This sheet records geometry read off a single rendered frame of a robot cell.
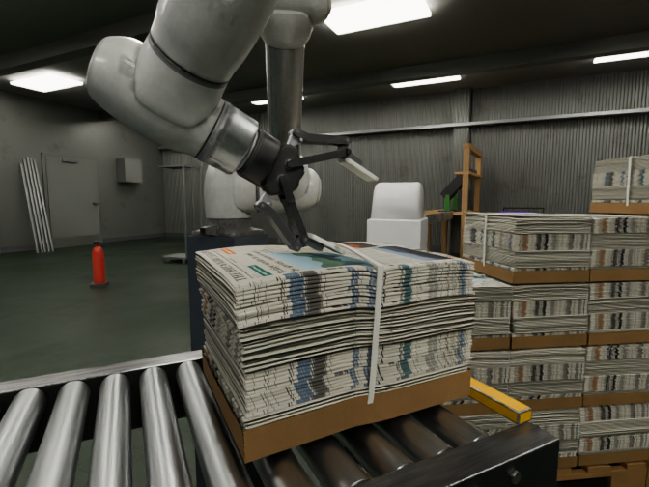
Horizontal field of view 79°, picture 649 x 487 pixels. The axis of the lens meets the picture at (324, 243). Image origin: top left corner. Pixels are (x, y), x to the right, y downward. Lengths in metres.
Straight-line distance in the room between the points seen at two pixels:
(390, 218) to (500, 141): 4.99
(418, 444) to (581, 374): 1.19
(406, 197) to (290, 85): 3.27
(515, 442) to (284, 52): 0.94
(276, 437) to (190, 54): 0.46
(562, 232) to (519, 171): 7.31
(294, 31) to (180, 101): 0.58
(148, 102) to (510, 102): 8.68
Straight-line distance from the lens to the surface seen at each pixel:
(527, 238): 1.51
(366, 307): 0.55
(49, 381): 0.89
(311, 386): 0.55
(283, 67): 1.11
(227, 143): 0.56
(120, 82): 0.55
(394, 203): 4.31
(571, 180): 8.90
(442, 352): 0.66
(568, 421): 1.80
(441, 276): 0.61
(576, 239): 1.62
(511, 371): 1.59
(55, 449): 0.67
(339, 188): 9.64
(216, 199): 1.35
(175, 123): 0.54
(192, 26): 0.49
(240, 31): 0.49
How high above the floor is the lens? 1.12
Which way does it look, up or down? 6 degrees down
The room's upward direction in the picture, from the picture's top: straight up
